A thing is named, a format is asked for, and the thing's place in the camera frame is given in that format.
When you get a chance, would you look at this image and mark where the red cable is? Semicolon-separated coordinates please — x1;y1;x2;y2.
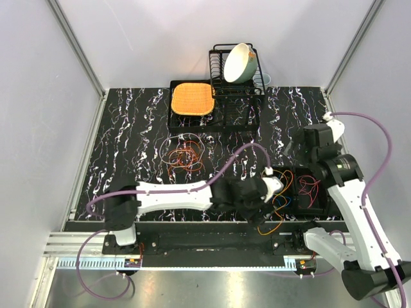
297;175;322;209

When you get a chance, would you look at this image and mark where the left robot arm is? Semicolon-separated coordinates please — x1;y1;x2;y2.
104;177;282;254

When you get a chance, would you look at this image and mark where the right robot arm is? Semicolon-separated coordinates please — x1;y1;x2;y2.
286;120;410;300

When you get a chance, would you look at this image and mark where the black bin left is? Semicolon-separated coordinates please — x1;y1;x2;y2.
271;166;296;215

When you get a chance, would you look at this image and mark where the black bin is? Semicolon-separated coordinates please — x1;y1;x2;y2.
271;166;296;215
294;167;332;216

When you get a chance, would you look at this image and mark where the black bin middle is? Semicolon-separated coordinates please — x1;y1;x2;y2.
294;167;332;216

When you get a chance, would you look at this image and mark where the light blue cup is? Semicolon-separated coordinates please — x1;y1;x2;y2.
252;73;271;89

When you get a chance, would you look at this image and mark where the black dish rack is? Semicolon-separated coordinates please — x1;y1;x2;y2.
209;43;266;99

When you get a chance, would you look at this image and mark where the orange woven mat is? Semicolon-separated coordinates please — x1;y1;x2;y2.
171;82;215;116

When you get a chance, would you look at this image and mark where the cream ceramic bowl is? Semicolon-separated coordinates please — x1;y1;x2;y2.
223;43;258;83

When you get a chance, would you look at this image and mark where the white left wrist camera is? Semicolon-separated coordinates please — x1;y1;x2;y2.
261;167;284;203

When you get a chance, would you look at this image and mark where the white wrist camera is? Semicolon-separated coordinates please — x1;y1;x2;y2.
322;112;345;142
261;167;284;203

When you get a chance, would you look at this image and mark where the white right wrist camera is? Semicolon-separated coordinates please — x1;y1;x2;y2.
322;112;345;142

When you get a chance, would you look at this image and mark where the orange cable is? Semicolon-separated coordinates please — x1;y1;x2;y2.
166;139;206;173

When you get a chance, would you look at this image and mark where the black wire tray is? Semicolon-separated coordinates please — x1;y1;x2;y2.
167;95;262;134

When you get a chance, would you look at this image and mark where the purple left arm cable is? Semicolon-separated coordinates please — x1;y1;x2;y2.
76;142;272;301

